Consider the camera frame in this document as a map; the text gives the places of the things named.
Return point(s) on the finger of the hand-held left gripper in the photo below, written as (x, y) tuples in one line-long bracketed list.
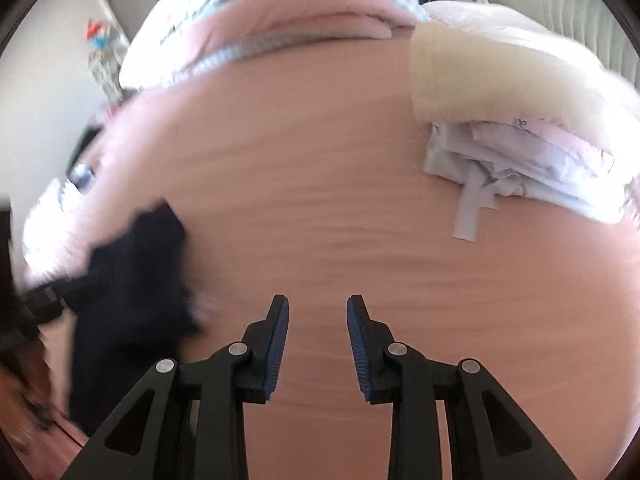
[(55, 292)]

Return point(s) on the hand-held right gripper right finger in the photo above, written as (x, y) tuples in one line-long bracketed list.
[(356, 350)]

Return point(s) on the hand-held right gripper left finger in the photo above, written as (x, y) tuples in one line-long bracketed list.
[(277, 347)]

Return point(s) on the navy pants with white stripes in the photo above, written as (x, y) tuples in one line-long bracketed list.
[(135, 285)]

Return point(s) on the stack of folded white clothes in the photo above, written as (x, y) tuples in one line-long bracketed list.
[(525, 170)]

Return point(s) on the white patterned garment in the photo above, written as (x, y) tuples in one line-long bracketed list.
[(50, 210)]

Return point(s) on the pink bed sheet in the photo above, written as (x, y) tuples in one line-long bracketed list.
[(325, 185)]

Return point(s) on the cluttered white shelf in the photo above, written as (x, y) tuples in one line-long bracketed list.
[(102, 55)]

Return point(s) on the grey door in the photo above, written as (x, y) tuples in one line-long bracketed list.
[(135, 0)]

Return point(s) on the cream fluffy garment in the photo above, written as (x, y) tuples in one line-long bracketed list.
[(500, 75)]

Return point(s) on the folded pink floral quilt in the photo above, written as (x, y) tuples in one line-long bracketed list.
[(300, 15)]

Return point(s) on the pale pink pillow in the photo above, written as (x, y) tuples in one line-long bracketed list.
[(525, 20)]

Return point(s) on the grey-green padded headboard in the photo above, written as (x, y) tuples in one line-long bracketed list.
[(575, 0)]

